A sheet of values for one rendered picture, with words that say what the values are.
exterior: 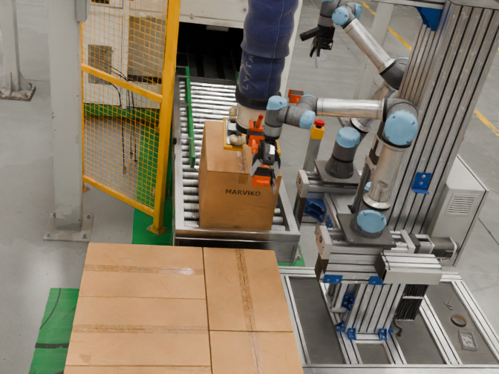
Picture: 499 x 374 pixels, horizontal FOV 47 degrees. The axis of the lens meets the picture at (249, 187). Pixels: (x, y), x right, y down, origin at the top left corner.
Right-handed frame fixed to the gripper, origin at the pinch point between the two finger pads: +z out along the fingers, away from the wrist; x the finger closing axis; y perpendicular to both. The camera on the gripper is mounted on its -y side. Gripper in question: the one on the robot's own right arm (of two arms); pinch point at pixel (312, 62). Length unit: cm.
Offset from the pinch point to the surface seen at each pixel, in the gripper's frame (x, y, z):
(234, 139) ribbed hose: -27, -39, 33
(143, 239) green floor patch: 42, -79, 152
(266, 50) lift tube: -20.7, -28.6, -11.0
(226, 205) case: -18, -36, 79
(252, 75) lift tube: -18.6, -32.9, 2.7
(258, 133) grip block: -34, -28, 26
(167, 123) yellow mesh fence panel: 51, -69, 67
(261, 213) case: -19, -16, 82
